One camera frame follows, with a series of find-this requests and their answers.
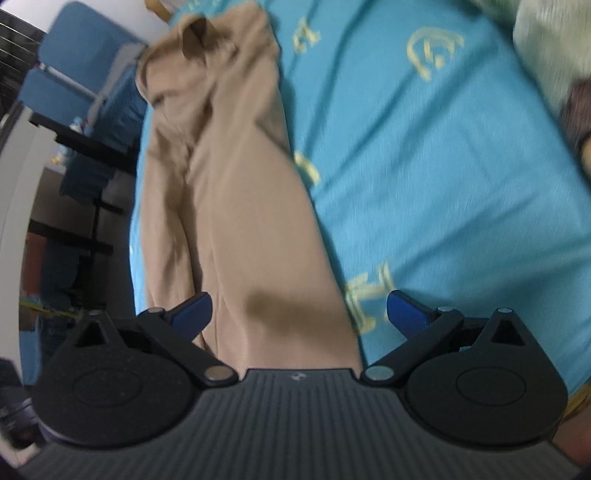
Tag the teal printed bed sheet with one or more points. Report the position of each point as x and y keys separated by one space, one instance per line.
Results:
x=438 y=184

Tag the blue covered chair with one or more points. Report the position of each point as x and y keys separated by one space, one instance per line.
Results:
x=51 y=92
x=92 y=37

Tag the tan pants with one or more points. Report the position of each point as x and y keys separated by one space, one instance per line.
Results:
x=240 y=230

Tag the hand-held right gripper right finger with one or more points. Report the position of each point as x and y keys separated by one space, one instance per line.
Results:
x=408 y=316

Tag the green printed fleece blanket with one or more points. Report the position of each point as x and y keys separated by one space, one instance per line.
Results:
x=540 y=41

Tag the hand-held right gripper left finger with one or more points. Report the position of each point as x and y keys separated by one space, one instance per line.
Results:
x=196 y=314

